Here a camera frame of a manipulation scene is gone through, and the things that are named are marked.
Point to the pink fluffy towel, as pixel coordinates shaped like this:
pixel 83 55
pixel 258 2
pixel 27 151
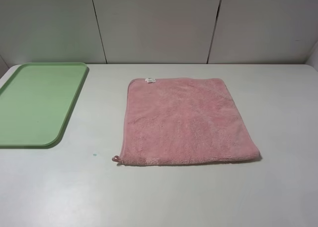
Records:
pixel 182 121

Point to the green plastic tray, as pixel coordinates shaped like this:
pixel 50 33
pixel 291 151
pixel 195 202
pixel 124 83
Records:
pixel 37 101

